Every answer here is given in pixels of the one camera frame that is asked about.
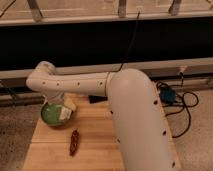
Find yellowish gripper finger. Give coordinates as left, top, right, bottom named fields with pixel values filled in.
left=64, top=97, right=77, bottom=110

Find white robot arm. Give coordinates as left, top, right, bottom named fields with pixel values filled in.
left=26, top=61, right=177, bottom=171

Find green ceramic bowl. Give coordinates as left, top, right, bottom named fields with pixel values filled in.
left=41, top=102, right=74, bottom=127

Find black phone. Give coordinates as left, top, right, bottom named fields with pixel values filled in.
left=88, top=96, right=107, bottom=104

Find red chili pepper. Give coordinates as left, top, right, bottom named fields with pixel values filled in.
left=70, top=129, right=80, bottom=156

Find blue power adapter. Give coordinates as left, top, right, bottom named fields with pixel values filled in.
left=160, top=88, right=176, bottom=103

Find black hanging cable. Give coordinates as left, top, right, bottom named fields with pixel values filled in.
left=111, top=9, right=141, bottom=73

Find black floor cables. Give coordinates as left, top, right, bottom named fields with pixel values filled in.
left=155, top=71, right=200, bottom=139

